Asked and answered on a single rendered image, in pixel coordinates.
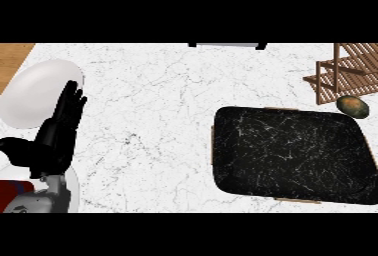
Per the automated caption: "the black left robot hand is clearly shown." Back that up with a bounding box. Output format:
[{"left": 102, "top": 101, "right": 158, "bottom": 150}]
[{"left": 0, "top": 80, "right": 89, "bottom": 180}]

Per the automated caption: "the black marble tray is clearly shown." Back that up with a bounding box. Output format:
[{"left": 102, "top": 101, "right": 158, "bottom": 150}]
[{"left": 210, "top": 105, "right": 378, "bottom": 206}]

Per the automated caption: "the brown wooden tiered shelf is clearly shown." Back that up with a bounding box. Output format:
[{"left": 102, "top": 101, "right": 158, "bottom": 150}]
[{"left": 301, "top": 43, "right": 378, "bottom": 106}]

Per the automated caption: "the white oval plate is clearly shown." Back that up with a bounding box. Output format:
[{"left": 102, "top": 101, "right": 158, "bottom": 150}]
[{"left": 0, "top": 59, "right": 86, "bottom": 130}]

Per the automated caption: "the grey appliance with black feet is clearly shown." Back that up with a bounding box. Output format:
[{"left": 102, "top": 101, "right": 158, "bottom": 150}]
[{"left": 188, "top": 42, "right": 269, "bottom": 51}]

